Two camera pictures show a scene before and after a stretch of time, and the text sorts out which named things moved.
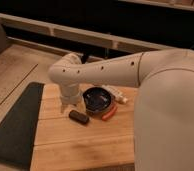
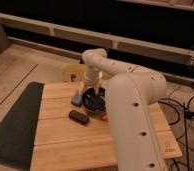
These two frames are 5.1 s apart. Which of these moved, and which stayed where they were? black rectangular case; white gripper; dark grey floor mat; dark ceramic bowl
Moved: white gripper
Stayed: dark grey floor mat; black rectangular case; dark ceramic bowl
